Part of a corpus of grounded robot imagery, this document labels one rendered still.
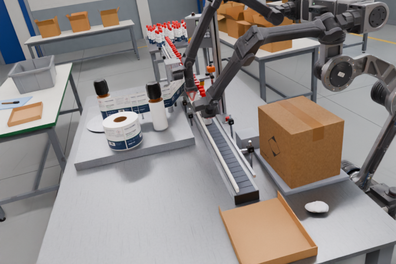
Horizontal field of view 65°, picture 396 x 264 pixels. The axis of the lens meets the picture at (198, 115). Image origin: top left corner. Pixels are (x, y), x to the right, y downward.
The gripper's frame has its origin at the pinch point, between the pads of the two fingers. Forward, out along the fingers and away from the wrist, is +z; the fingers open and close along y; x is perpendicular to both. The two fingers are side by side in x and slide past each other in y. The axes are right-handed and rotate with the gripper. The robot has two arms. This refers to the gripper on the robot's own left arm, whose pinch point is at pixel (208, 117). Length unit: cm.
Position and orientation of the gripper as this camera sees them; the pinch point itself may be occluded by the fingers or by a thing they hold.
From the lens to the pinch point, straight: 184.3
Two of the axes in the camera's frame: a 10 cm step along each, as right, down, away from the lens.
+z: -0.5, 4.6, 8.8
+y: -9.7, 1.9, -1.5
